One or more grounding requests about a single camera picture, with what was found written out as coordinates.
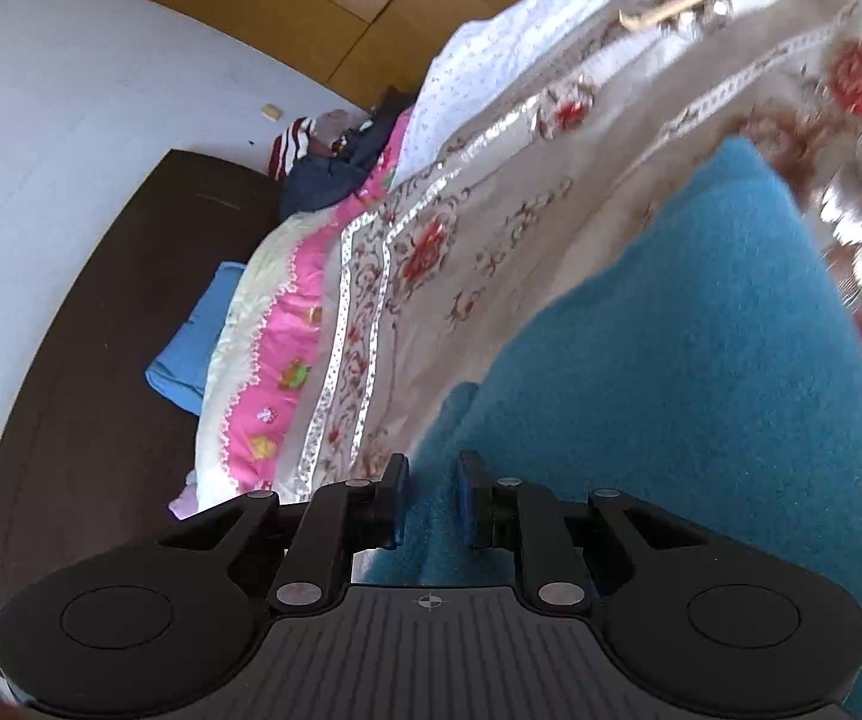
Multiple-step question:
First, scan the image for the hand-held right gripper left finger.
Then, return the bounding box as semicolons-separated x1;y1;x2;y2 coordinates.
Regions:
155;453;410;614

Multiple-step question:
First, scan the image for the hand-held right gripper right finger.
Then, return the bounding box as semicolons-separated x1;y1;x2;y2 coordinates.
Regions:
458;451;705;612

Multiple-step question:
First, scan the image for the blue knitted sweater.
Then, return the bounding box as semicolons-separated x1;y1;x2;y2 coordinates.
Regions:
356;136;862;595

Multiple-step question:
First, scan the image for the dark blue clothes pile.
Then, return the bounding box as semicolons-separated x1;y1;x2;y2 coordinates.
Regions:
279;86;414;223

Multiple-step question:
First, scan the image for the pink cartoon quilt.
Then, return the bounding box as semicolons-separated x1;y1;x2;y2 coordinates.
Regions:
168;109;417;520

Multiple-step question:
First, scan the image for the light blue folded cloth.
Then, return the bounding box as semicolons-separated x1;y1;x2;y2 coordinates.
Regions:
146;261;249;418

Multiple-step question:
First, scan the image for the floral beige blanket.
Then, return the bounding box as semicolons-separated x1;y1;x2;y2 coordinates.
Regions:
281;0;862;505

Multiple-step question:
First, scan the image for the dark wooden headboard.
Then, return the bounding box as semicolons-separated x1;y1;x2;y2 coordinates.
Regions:
0;150;291;665

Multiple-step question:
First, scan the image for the red white striped cloth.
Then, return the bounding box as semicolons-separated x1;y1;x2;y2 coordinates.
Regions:
267;114;321;179

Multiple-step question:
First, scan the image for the white dotted bed sheet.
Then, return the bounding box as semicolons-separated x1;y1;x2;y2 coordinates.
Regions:
404;0;673;175

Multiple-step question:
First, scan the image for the wooden wardrobe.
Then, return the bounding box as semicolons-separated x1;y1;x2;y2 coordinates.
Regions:
67;0;606;110

